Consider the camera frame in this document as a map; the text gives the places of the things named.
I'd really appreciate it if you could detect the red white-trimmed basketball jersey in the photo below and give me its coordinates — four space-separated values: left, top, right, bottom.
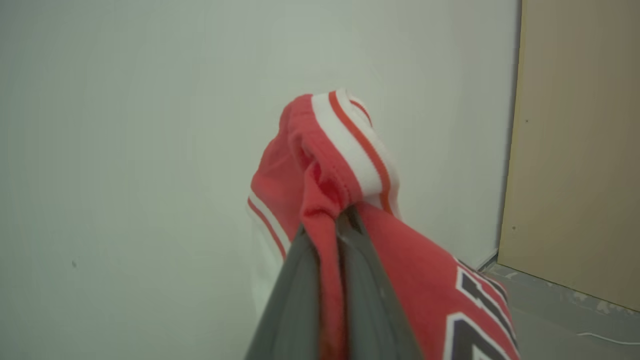
246 89 521 360

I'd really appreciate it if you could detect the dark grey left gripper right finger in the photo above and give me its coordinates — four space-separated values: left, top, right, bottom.
337 205 426 360

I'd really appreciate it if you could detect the beige wooden board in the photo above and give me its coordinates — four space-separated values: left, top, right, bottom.
497 0 640 313

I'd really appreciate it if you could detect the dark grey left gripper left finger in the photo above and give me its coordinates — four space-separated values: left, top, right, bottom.
245 224 322 360

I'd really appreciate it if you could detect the thin white floor cable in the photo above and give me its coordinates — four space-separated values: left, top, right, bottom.
575 331 640 346

